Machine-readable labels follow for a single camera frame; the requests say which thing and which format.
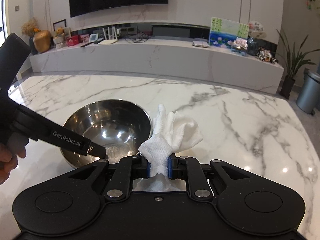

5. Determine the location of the white paper towel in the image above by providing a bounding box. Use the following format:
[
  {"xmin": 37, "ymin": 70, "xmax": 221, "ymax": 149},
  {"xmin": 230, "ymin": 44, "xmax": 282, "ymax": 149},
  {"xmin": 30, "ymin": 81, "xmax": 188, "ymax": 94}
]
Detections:
[{"xmin": 134, "ymin": 104, "xmax": 203, "ymax": 192}]

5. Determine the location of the stainless steel blue bowl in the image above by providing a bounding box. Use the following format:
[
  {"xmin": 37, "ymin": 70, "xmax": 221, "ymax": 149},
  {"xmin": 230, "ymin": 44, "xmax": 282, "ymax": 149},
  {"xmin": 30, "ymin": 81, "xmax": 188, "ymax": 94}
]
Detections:
[{"xmin": 63, "ymin": 99, "xmax": 152, "ymax": 164}]

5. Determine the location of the person's left hand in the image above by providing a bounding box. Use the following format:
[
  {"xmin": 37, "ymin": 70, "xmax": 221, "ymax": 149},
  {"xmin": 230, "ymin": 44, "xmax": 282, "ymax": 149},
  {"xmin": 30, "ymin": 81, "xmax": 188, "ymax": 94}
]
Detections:
[{"xmin": 0, "ymin": 133, "xmax": 29, "ymax": 184}]

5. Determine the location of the golden vase with dried flowers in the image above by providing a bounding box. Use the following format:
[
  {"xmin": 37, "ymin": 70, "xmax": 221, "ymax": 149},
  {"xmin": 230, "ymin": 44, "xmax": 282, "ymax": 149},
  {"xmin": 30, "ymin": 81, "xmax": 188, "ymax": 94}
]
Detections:
[{"xmin": 21, "ymin": 17, "xmax": 52, "ymax": 55}]

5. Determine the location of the plush toy in white pot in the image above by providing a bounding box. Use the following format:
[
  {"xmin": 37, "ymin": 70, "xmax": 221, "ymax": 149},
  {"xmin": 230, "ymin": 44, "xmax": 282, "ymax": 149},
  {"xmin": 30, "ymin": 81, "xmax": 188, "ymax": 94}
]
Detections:
[{"xmin": 53, "ymin": 27, "xmax": 65, "ymax": 49}]

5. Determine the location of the red gift box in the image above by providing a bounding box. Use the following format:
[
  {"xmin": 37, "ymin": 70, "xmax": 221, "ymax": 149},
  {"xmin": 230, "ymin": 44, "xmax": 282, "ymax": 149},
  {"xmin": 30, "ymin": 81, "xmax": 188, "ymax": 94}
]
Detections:
[{"xmin": 66, "ymin": 35, "xmax": 80, "ymax": 47}]

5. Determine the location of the white marble tv bench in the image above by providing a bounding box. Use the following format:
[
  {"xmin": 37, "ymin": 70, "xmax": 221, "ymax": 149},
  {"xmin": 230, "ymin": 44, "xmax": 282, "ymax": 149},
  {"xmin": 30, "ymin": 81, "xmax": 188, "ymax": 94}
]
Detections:
[{"xmin": 30, "ymin": 39, "xmax": 284, "ymax": 94}]

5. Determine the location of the small white display clock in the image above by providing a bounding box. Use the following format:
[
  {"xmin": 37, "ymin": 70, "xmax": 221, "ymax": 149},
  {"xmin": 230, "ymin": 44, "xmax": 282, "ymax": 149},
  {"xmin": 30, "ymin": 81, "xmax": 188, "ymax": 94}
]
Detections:
[{"xmin": 89, "ymin": 34, "xmax": 99, "ymax": 42}]

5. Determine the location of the white wifi router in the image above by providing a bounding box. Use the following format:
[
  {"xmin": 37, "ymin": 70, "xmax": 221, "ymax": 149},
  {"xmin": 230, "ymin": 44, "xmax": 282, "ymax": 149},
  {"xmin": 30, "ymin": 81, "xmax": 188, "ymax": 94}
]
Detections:
[{"xmin": 98, "ymin": 26, "xmax": 118, "ymax": 44}]

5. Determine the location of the black and white cow toy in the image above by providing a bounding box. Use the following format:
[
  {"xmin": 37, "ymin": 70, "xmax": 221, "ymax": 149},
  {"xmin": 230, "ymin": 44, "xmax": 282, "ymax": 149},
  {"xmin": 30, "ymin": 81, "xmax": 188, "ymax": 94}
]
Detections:
[{"xmin": 256, "ymin": 48, "xmax": 278, "ymax": 64}]

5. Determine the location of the lotus pond painting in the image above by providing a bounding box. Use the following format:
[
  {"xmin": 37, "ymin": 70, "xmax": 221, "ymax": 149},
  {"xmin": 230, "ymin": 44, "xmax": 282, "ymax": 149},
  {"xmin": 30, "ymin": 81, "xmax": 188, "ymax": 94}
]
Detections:
[{"xmin": 208, "ymin": 17, "xmax": 249, "ymax": 48}]

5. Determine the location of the grey round trash bin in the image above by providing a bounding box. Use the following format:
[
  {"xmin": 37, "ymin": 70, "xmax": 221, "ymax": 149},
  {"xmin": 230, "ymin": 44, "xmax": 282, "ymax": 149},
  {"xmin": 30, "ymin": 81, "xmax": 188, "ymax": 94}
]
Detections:
[{"xmin": 296, "ymin": 68, "xmax": 320, "ymax": 115}]

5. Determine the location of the potted green leafy plant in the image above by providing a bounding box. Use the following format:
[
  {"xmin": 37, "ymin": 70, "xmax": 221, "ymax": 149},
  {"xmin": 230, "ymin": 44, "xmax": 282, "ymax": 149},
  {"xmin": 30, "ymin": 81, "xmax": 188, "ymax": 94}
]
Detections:
[{"xmin": 276, "ymin": 29, "xmax": 319, "ymax": 99}]

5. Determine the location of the round paper fan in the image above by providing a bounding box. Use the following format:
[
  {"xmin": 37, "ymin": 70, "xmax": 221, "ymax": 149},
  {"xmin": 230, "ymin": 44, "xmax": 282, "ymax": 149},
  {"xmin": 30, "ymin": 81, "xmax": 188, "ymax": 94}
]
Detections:
[{"xmin": 248, "ymin": 21, "xmax": 267, "ymax": 39}]

